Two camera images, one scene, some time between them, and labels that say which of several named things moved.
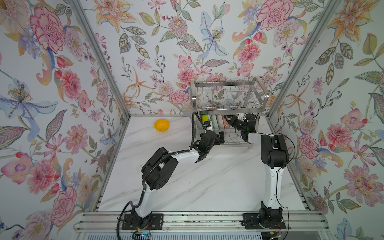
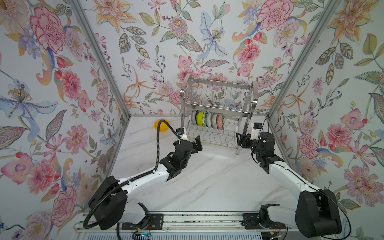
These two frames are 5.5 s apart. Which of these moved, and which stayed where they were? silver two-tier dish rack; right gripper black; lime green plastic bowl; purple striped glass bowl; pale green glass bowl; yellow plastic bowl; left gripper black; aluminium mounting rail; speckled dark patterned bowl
Moved: lime green plastic bowl; right gripper black; pale green glass bowl; left gripper black; purple striped glass bowl; speckled dark patterned bowl; silver two-tier dish rack
Stayed: aluminium mounting rail; yellow plastic bowl
